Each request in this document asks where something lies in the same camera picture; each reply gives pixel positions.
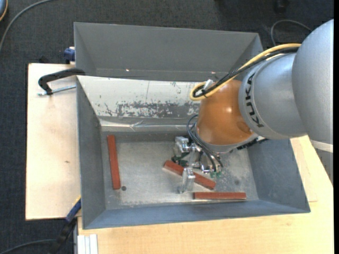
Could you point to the red-brown flat block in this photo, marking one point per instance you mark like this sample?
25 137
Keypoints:
219 195
173 167
114 163

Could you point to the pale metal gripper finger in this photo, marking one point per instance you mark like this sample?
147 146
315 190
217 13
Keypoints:
181 143
188 177

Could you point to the pale wood board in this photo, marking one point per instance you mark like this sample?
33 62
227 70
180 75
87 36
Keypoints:
50 147

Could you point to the grey metal bin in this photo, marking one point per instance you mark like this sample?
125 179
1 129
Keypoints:
159 49

